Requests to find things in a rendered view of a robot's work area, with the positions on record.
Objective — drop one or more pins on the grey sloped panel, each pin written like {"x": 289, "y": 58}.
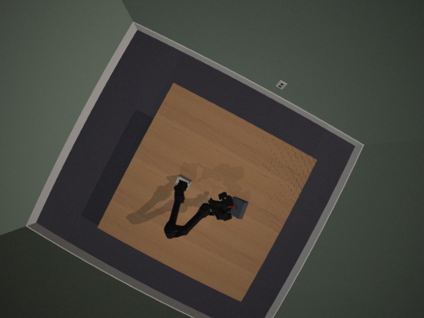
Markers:
{"x": 240, "y": 209}

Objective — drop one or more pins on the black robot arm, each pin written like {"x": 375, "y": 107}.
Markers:
{"x": 213, "y": 208}

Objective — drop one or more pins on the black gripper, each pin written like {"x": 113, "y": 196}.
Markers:
{"x": 222, "y": 196}

